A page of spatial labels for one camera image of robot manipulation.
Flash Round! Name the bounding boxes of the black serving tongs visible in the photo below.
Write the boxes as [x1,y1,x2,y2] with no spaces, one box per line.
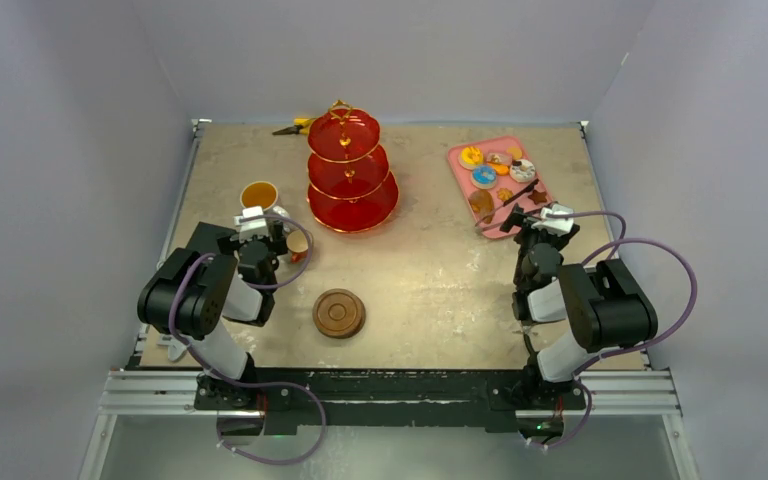
[475,179,540,228]

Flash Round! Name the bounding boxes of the pink serving tray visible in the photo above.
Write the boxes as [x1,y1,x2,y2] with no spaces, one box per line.
[447,136,554,239]

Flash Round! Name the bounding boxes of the red three-tier cake stand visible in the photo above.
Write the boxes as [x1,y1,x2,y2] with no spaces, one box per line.
[306,100,399,233]

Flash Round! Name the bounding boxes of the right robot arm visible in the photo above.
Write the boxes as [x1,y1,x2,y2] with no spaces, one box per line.
[505,228,658,407]

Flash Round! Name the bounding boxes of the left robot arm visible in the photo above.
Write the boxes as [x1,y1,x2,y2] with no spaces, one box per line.
[137,220,288,409]

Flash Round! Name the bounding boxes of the white mug with tea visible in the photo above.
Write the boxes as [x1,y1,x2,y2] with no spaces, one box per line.
[239,181,290,218]

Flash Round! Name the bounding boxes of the small copper cup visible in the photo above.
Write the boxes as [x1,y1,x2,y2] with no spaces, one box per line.
[286,229,310,264]

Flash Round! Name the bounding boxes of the brown star cookie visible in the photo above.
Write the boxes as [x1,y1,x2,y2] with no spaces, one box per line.
[527,190,549,205]

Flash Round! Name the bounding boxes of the flower-shaped orange cookie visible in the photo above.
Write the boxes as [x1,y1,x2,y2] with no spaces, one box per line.
[496,188,513,202]

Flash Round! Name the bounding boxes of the brown bread roll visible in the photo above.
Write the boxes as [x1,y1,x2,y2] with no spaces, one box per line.
[468,189,495,224]

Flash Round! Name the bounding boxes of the white chocolate-drizzled donut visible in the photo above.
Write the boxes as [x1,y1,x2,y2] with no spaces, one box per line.
[508,158,537,183]

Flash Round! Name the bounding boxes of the orange duck pastry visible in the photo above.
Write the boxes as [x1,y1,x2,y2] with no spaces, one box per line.
[488,162,510,176]

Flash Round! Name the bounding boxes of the blue frosted donut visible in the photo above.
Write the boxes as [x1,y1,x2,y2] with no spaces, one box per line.
[470,164,498,190]

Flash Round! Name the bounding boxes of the round brown wooden lid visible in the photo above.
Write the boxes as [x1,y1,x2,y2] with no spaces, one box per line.
[312,289,366,339]

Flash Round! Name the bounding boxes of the pink layered cake slice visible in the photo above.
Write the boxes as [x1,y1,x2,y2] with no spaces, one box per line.
[485,152,512,166]

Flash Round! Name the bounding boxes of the round orange cookie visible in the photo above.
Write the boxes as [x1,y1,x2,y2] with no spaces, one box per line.
[506,146,524,160]

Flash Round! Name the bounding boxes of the yellow frosted donut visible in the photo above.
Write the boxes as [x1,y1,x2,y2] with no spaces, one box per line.
[458,145,485,171]

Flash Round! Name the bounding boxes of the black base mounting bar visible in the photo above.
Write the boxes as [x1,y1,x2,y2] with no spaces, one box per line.
[194,367,587,435]

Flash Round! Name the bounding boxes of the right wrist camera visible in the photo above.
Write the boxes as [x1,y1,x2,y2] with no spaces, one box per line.
[531,203,575,236]

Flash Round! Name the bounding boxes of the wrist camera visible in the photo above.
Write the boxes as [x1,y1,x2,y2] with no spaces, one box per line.
[531,203,575,236]
[234,206,270,243]

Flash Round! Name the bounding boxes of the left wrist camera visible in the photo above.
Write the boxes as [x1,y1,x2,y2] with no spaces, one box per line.
[234,206,270,243]

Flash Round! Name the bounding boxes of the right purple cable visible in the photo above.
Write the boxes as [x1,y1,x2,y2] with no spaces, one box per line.
[523,210,699,453]

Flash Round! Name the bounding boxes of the yellow-handled pliers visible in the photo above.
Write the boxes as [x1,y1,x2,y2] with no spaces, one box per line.
[272,117,316,136]

